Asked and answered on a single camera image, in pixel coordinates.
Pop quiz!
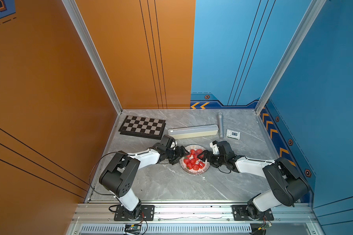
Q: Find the patterned plate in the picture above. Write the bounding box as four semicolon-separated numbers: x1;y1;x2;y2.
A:
179;143;211;176

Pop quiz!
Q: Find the small white digital timer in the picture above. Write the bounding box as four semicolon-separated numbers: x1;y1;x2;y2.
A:
226;129;240;140

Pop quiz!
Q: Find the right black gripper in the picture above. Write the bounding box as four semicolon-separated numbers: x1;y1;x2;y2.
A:
196;150;227;167

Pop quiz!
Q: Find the left green circuit board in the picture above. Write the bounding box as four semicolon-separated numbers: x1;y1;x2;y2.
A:
124;224;142;235

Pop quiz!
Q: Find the aluminium frame post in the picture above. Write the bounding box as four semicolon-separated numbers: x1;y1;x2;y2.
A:
255;0;326;115
62;0;123;115

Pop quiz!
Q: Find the right green circuit board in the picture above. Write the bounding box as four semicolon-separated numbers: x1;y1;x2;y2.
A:
251;222;273;235

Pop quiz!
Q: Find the silver microphone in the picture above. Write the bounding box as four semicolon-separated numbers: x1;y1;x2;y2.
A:
218;112;224;139

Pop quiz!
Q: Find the right aluminium frame post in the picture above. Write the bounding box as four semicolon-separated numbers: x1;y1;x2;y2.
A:
255;0;326;115

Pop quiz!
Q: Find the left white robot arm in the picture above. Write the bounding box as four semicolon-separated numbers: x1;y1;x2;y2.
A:
99;135;189;219

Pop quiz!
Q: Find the black white chessboard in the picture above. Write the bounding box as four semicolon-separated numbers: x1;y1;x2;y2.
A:
119;116;166;140

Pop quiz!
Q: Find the green circuit board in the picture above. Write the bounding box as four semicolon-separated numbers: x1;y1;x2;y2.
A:
251;222;273;235
124;224;142;235

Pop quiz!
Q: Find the red strawberries pile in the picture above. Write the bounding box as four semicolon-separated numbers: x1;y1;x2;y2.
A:
181;148;206;173

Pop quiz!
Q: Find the left aluminium frame post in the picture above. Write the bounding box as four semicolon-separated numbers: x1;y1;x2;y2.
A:
62;0;123;115

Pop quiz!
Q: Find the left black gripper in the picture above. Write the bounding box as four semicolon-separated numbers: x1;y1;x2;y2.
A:
165;145;191;165

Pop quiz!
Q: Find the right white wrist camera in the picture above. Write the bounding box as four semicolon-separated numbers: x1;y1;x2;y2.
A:
209;141;220;155

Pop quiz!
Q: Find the cream plastic wrap dispenser box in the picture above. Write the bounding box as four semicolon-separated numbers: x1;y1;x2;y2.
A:
168;124;219;139

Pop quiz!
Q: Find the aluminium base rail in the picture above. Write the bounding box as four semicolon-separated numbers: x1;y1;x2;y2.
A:
66;200;324;235

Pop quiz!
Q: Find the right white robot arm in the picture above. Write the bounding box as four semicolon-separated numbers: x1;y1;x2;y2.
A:
197;141;310;220

